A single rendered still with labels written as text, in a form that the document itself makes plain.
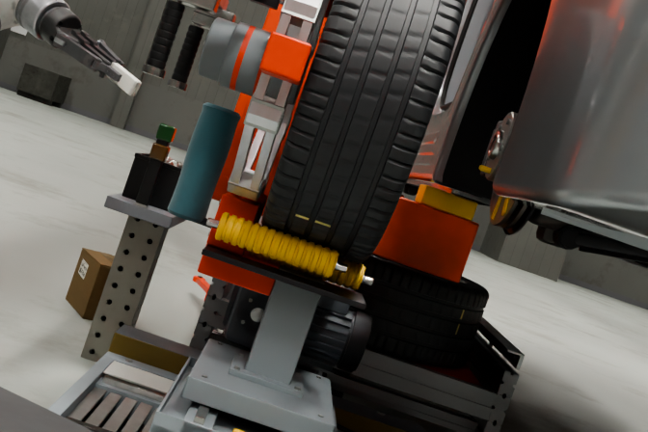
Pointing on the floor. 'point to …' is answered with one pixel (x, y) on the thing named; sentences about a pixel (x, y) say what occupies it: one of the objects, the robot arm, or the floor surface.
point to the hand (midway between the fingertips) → (123, 79)
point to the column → (125, 284)
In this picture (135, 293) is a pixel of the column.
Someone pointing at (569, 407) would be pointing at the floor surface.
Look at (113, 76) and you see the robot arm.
